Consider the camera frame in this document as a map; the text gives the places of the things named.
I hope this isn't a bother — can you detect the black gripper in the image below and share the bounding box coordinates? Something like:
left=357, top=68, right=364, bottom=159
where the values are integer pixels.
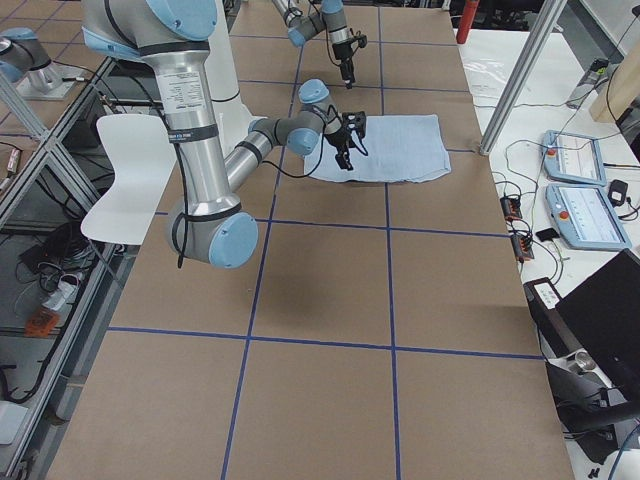
left=325, top=130, right=354, bottom=171
left=332, top=42, right=355, bottom=89

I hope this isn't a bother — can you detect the light blue button-up shirt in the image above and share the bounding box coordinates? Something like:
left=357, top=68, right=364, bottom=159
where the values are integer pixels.
left=304, top=114, right=451, bottom=183

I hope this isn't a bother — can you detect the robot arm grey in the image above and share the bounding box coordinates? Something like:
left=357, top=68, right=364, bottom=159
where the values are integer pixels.
left=82, top=1, right=355, bottom=269
left=272, top=0, right=367, bottom=89

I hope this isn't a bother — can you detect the second grey robot base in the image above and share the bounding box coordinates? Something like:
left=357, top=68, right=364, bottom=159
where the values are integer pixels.
left=1, top=27, right=71, bottom=100

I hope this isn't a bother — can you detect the clear plastic bag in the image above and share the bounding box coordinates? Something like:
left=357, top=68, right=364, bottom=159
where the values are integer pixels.
left=462, top=58, right=510, bottom=99

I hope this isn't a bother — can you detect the red cylinder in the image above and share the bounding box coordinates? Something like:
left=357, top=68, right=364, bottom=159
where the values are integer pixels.
left=456, top=0, right=479, bottom=45

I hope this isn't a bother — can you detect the white plastic chair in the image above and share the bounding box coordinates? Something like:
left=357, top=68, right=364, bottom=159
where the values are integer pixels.
left=81, top=114, right=176, bottom=245

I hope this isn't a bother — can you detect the upper blue teach pendant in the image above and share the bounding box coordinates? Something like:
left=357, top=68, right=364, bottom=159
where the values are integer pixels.
left=542, top=130, right=607, bottom=186

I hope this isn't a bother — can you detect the blue teach pendant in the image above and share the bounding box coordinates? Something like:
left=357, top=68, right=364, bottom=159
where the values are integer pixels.
left=545, top=183, right=632, bottom=251
left=542, top=130, right=607, bottom=186

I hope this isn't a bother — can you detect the lower blue teach pendant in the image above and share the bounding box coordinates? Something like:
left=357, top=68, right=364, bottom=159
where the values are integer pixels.
left=545, top=183, right=632, bottom=251

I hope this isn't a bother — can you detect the black laptop computer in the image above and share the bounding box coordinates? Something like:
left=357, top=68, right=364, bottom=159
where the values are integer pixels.
left=557, top=249, right=639, bottom=398

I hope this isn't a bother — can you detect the orange device on floor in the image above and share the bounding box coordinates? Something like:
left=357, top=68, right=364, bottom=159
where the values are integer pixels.
left=24, top=308, right=60, bottom=338

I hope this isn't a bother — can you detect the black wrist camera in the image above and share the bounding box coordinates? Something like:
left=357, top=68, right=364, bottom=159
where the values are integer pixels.
left=350, top=31, right=368, bottom=49
left=342, top=111, right=367, bottom=140

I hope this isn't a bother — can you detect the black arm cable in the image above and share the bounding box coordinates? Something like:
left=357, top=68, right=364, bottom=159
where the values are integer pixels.
left=169, top=109, right=371, bottom=271

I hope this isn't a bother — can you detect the aluminium frame post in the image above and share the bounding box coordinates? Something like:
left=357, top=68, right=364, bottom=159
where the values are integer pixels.
left=479, top=0, right=567, bottom=156

